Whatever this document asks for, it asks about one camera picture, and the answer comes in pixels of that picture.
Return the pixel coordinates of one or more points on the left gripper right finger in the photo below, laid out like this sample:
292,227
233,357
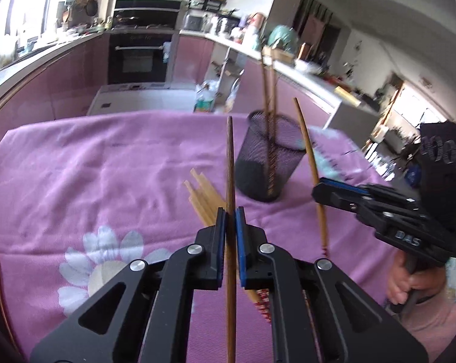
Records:
318,314

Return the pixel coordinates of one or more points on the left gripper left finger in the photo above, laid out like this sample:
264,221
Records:
143,313

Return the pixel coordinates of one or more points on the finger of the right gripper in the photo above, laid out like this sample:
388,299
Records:
347,197
388,223

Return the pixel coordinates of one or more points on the light bamboo chopstick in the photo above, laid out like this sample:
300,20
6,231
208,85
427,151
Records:
321,211

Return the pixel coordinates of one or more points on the dark brown wooden chopstick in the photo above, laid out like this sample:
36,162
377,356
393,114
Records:
230,247

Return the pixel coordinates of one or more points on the pink lower kitchen cabinets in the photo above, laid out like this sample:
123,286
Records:
60,83

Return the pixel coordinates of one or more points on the person's right hand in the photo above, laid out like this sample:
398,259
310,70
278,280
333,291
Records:
400,283

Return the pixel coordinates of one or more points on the black mesh utensil cup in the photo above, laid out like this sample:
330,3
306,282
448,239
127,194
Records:
266,162

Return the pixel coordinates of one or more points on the pink floral tablecloth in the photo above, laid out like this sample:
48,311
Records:
77,193

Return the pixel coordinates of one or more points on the bamboo chopstick on cloth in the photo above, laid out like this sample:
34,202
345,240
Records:
207,192
205,214
201,204

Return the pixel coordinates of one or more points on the bamboo chopstick floral end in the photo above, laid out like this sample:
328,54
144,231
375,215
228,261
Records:
206,191

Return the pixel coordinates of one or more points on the bamboo chopstick in cup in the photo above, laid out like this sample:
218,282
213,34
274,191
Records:
267,120
274,99

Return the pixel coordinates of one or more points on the cooking oil bottle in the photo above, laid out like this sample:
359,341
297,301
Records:
206,96

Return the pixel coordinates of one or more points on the black built-in oven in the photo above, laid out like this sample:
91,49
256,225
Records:
138,57

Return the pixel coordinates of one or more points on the black range hood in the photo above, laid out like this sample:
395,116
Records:
146,13

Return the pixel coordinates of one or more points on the black camera mount box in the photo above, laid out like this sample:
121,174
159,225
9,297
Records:
438,183

